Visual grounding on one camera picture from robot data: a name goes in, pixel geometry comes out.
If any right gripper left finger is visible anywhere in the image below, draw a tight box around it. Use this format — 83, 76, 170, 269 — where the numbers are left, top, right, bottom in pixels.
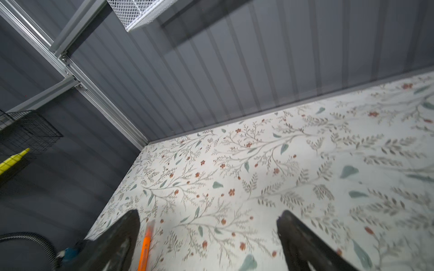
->
60, 210, 140, 271

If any yellow highlighter pen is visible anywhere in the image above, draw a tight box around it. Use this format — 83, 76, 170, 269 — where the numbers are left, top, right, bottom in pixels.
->
0, 148, 31, 175

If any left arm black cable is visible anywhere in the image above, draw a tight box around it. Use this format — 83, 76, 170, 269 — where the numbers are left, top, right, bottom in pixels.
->
0, 231, 59, 271

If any floral patterned table mat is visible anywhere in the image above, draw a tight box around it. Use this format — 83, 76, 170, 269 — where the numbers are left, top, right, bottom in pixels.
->
87, 73, 434, 271

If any black wire basket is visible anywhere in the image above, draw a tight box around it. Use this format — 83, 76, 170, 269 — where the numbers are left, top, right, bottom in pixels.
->
1, 110, 63, 185

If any orange marker pen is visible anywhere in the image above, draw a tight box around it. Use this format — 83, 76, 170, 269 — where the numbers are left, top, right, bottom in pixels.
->
137, 220, 156, 271

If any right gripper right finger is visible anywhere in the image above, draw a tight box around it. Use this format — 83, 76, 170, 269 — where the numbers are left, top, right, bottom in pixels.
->
276, 210, 356, 271

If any white wire mesh basket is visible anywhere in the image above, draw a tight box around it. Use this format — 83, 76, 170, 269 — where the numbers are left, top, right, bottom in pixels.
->
107, 0, 177, 32

